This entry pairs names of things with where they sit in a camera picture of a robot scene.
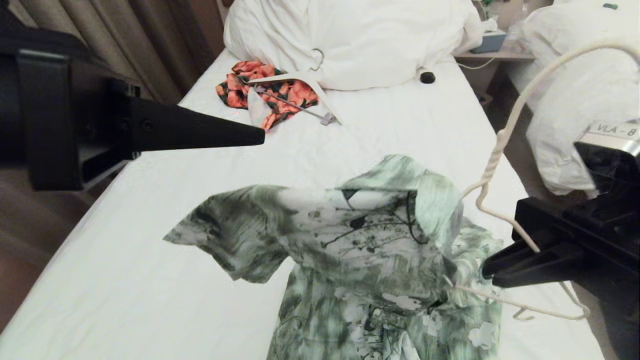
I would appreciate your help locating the small green plant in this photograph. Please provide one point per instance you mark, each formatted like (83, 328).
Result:
(490, 3)

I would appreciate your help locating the bed with white sheet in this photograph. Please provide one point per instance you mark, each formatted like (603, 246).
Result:
(360, 140)

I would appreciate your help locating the white plastic hanger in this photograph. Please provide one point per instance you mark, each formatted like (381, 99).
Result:
(300, 76)

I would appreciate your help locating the wooden nightstand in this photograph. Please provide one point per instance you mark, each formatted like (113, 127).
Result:
(500, 56)

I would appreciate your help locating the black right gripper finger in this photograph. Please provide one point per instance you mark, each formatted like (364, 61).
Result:
(520, 260)
(535, 280)

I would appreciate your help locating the small green object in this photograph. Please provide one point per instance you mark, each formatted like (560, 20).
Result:
(611, 5)

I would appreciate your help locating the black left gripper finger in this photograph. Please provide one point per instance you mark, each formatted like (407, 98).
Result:
(200, 130)

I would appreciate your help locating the green floral button shirt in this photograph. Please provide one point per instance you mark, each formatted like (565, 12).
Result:
(370, 250)

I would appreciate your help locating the blue tissue box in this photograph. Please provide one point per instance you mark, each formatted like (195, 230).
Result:
(489, 42)

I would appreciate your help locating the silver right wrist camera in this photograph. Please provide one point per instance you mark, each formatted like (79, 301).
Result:
(615, 137)

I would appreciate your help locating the white pillow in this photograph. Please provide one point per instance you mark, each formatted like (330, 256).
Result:
(360, 40)

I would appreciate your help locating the orange floral garment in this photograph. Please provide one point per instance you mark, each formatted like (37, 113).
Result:
(239, 92)

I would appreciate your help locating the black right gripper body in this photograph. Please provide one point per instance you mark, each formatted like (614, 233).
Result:
(600, 240)

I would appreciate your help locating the small black round object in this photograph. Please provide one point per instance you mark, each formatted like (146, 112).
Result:
(428, 77)

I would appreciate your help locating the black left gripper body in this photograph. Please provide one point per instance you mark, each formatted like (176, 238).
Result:
(47, 125)

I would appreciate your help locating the white crumpled duvet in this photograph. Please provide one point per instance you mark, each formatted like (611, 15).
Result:
(580, 95)

